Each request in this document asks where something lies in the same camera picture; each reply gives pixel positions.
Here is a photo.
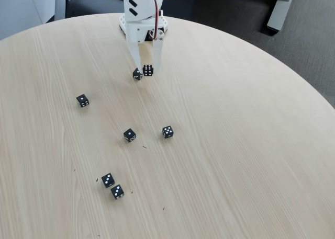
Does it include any black die showing six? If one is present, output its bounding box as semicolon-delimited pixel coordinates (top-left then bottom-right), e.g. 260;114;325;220
142;64;155;77

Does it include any black die showing one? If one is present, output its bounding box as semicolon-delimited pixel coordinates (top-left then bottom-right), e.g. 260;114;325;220
123;128;137;143
132;67;144;82
76;94;90;108

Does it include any dark grey chair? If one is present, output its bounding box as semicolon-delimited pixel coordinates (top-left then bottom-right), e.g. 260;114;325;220
64;0;124;19

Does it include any black die showing five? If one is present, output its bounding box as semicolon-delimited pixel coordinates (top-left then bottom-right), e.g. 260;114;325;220
162;125;174;139

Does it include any white cabinet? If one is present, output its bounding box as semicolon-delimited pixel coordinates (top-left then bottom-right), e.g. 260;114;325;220
0;0;57;40

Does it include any grey desk leg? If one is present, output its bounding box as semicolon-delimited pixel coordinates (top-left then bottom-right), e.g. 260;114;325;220
266;0;297;32

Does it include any black die showing three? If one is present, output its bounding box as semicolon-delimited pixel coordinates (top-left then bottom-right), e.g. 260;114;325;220
110;184;125;201
101;173;116;189

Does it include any red black servo cable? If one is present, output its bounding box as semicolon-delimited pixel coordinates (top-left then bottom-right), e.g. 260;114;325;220
136;0;161;41

